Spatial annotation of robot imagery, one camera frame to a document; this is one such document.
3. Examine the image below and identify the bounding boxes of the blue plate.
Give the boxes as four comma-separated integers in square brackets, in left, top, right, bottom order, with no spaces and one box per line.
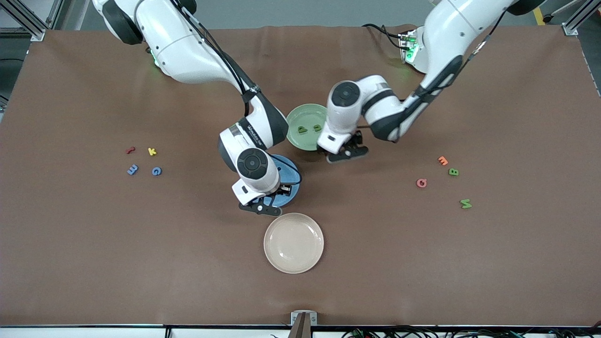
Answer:
[270,155,302,208]

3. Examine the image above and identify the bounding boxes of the beige plate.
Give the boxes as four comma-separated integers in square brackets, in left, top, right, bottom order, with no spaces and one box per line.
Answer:
[263,213,324,274]

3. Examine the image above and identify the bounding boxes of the green plate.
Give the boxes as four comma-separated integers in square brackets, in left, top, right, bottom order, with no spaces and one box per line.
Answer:
[286,104,328,152]

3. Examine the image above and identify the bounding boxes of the table cover sheet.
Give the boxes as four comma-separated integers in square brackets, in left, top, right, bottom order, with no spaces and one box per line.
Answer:
[0,24,601,327]

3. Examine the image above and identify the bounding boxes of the grey slanted bar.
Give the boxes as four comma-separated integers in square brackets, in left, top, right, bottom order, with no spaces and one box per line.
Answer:
[540,0,580,24]

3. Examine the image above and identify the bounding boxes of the black base cable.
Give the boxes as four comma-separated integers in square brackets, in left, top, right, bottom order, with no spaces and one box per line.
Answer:
[362,23,405,50]

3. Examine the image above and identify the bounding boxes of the grey camera pole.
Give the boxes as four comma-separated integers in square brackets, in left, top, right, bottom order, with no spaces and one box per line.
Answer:
[287,314,314,338]

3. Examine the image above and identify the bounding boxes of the aluminium frame post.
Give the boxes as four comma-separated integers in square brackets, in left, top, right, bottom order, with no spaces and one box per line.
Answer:
[0,0,64,42]
[562,0,594,36]

